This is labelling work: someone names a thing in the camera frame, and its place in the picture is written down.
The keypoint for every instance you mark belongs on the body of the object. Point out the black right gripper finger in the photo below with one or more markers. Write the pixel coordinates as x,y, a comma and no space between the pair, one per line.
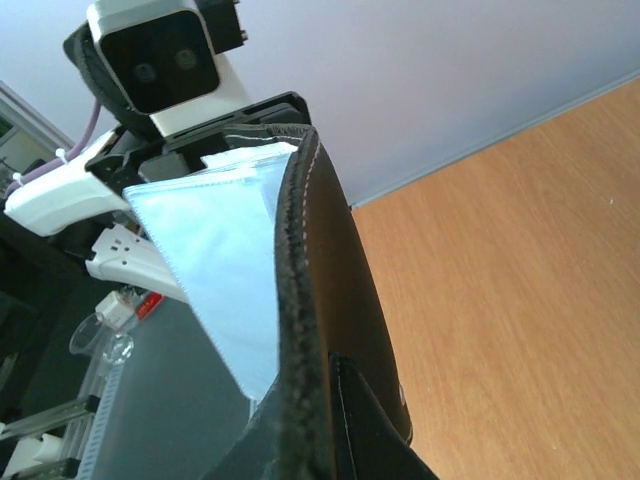
366,445

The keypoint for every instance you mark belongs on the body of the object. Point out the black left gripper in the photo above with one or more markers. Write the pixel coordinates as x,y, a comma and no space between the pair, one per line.
130,162

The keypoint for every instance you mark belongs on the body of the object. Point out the black leather card holder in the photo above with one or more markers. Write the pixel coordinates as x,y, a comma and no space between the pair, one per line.
263,244

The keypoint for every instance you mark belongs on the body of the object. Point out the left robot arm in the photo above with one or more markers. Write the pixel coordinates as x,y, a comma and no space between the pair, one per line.
60,196

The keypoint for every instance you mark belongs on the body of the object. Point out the clear plastic cup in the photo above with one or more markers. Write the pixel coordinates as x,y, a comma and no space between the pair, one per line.
93,338

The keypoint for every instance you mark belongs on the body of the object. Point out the grey slotted cable duct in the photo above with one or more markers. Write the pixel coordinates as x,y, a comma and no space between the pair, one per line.
99,424

